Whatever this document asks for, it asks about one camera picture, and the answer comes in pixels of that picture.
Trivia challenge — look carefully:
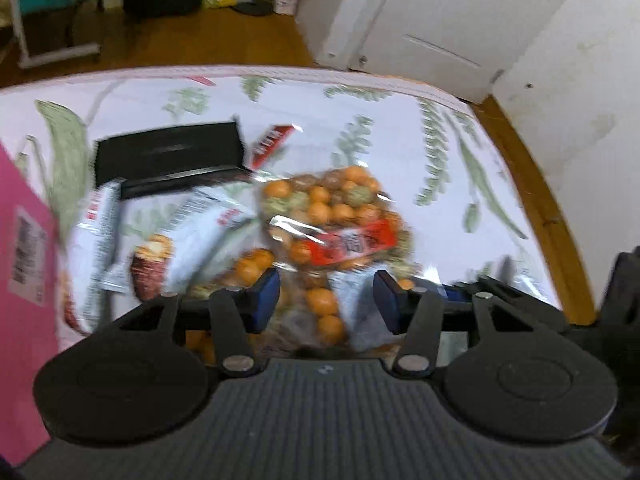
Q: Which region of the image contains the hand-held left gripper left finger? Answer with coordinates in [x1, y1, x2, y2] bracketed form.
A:
[107, 267, 281, 378]

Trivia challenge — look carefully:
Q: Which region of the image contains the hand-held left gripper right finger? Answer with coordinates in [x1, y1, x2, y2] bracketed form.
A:
[374, 270, 556, 381]

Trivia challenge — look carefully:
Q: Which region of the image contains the clear bag of mixed crackers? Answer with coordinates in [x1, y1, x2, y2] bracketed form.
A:
[187, 247, 381, 361]

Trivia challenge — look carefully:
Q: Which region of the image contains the pink cardboard box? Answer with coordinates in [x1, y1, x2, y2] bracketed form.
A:
[0, 140, 62, 463]

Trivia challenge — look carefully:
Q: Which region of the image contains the white snack bar packet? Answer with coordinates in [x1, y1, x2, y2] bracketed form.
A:
[129, 190, 258, 303]
[66, 179, 132, 333]

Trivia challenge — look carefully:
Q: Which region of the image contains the clear cracker tray red label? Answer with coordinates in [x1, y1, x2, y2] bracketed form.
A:
[259, 164, 417, 282]

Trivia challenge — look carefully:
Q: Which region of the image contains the red snack packet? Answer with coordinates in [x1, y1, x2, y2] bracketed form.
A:
[248, 124, 297, 172]

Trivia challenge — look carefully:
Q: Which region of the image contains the flat black box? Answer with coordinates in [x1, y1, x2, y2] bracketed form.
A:
[94, 120, 251, 200]

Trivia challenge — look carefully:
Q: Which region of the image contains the floral bedsheet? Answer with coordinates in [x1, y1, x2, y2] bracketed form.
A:
[0, 64, 565, 353]

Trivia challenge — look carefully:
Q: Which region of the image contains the white door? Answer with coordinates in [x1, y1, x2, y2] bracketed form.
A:
[299, 0, 587, 105]

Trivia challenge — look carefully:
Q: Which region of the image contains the white frame with teal fabric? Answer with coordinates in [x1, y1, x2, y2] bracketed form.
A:
[9, 0, 102, 70]

